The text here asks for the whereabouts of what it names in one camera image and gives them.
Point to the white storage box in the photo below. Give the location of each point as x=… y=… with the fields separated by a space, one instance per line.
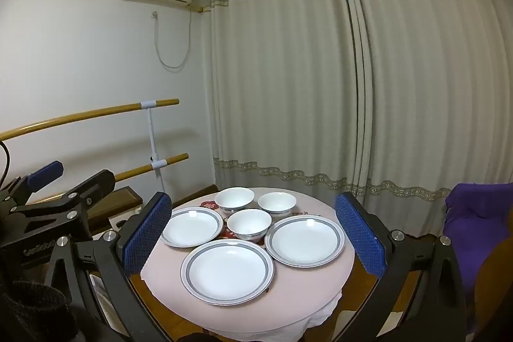
x=120 y=222

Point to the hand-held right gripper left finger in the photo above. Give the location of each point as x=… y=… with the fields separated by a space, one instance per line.
x=146 y=234

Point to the purple cloth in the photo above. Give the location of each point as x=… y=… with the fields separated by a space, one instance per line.
x=477 y=230

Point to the white bowl with grey band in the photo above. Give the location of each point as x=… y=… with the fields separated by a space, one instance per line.
x=249 y=224
x=234 y=199
x=276 y=202

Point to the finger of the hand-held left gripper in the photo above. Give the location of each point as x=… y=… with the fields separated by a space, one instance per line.
x=92 y=185
x=46 y=173

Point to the round table with pink cloth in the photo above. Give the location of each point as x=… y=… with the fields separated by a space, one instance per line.
x=320 y=278

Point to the long wooden barre bar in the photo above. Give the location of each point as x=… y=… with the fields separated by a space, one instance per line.
x=80 y=115

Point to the white barre stand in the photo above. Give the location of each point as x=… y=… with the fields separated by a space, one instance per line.
x=152 y=133

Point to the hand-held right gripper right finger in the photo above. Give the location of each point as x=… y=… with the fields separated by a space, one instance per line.
x=360 y=234

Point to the person's left forearm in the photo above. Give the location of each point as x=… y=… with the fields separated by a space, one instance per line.
x=40 y=310

